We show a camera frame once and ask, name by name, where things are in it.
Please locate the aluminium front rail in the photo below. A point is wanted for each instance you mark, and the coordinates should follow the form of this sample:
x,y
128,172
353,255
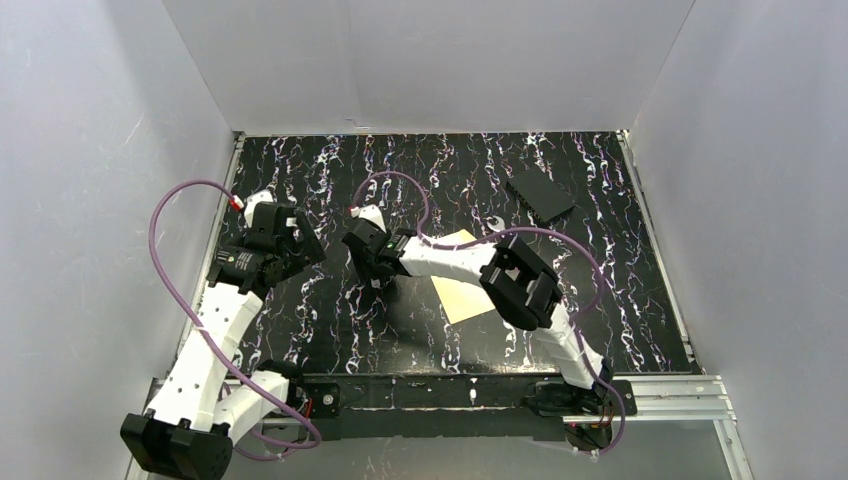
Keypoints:
x,y
676,398

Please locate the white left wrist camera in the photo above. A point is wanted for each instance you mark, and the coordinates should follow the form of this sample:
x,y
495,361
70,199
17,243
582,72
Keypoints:
x,y
253,201

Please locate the cream envelope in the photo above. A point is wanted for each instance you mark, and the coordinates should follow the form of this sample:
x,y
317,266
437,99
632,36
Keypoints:
x,y
461,301

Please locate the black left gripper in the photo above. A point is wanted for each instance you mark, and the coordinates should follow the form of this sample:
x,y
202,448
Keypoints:
x,y
304,240

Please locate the black flat box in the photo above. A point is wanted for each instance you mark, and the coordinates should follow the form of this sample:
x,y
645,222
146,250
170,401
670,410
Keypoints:
x,y
543,198

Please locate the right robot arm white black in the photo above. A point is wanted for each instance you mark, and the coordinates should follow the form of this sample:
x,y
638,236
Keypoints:
x,y
523,288

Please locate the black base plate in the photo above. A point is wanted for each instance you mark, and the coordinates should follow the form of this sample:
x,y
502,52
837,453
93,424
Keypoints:
x,y
538,406

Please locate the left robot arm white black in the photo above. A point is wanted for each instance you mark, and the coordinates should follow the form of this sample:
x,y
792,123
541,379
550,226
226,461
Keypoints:
x,y
206,404

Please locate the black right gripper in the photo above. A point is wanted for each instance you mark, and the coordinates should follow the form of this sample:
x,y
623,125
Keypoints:
x,y
364,254

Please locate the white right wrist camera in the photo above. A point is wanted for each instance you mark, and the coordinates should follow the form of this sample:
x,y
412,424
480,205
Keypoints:
x,y
372,214

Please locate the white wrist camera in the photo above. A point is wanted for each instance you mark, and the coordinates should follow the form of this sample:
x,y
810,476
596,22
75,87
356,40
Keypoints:
x,y
253,201
372,214

